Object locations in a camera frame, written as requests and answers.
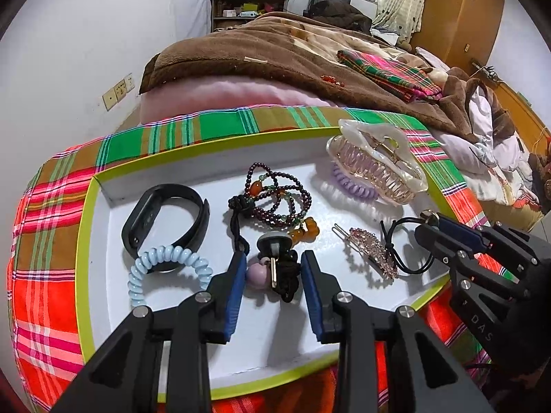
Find wooden headboard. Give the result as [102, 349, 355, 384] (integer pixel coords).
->
[471, 58, 551, 147]

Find pink bead pendant black cord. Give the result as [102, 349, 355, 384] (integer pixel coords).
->
[245, 231, 302, 303]

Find purple spiral hair tie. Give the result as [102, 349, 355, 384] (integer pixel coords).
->
[331, 161, 380, 201]

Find black fitness band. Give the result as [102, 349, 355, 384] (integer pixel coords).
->
[121, 184, 211, 274]

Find patterned cream curtain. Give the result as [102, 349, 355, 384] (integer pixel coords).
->
[372, 0, 431, 35]

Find brown fleece blanket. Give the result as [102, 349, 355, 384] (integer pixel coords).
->
[140, 11, 517, 147]

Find yellow-green shallow cardboard box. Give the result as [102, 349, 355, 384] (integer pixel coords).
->
[75, 127, 463, 403]

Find blue spiral hair tie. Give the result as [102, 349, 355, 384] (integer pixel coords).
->
[128, 245, 214, 310]

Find dark beaded bracelet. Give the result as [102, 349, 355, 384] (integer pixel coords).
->
[226, 162, 321, 263]

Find pink quilt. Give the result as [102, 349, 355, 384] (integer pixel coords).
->
[138, 76, 341, 125]

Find white floral quilt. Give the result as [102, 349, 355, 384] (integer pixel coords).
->
[435, 82, 543, 213]

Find pearl white hair claw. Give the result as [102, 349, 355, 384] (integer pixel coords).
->
[326, 118, 428, 206]

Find rhinestone hair clip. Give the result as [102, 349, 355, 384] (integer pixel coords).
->
[333, 223, 399, 280]

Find dark jacket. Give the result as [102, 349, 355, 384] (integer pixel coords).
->
[308, 0, 373, 33]

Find wooden wardrobe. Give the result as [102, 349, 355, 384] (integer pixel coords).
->
[409, 0, 505, 70]

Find black elastic hair tie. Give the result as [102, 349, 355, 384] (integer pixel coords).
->
[381, 216, 444, 276]

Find bright plaid cloth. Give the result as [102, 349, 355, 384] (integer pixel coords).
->
[6, 105, 517, 413]

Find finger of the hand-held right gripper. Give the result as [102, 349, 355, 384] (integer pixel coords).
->
[437, 215, 495, 248]
[414, 223, 465, 268]

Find folded plaid cloth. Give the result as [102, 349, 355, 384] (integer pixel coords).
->
[336, 49, 444, 104]

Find wooden corner shelf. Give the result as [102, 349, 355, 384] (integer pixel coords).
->
[209, 0, 288, 33]

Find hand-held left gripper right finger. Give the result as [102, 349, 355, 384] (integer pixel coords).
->
[300, 250, 496, 413]

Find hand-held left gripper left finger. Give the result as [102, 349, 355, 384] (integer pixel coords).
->
[51, 250, 248, 413]

